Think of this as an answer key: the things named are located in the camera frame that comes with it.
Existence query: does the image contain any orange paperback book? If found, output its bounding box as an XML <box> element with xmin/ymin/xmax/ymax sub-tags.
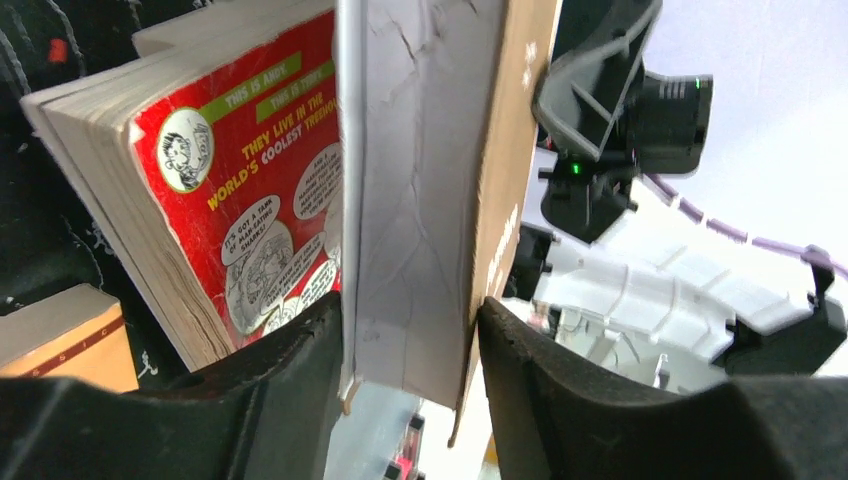
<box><xmin>1</xmin><ymin>284</ymin><xmax>139</xmax><ymax>393</ymax></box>

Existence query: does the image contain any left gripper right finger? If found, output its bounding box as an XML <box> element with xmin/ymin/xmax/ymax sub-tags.
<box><xmin>477</xmin><ymin>298</ymin><xmax>847</xmax><ymax>479</ymax></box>

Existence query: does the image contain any red comic treehouse book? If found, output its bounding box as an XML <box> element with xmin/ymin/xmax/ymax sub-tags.
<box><xmin>21</xmin><ymin>1</ymin><xmax>342</xmax><ymax>370</ymax></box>

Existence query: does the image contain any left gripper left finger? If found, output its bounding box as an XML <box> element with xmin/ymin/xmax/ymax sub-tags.
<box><xmin>1</xmin><ymin>292</ymin><xmax>343</xmax><ymax>479</ymax></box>

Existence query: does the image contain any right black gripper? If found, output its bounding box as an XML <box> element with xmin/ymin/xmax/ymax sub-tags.
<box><xmin>533</xmin><ymin>1</ymin><xmax>662</xmax><ymax>161</ymax></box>

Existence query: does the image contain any brown Decorate Furniture book box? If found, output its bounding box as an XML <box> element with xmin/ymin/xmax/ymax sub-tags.
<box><xmin>334</xmin><ymin>1</ymin><xmax>562</xmax><ymax>416</ymax></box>

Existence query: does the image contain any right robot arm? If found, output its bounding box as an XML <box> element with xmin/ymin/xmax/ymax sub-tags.
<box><xmin>504</xmin><ymin>1</ymin><xmax>847</xmax><ymax>394</ymax></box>

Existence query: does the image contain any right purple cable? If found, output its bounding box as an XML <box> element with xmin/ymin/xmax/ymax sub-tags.
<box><xmin>645</xmin><ymin>173</ymin><xmax>848</xmax><ymax>280</ymax></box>

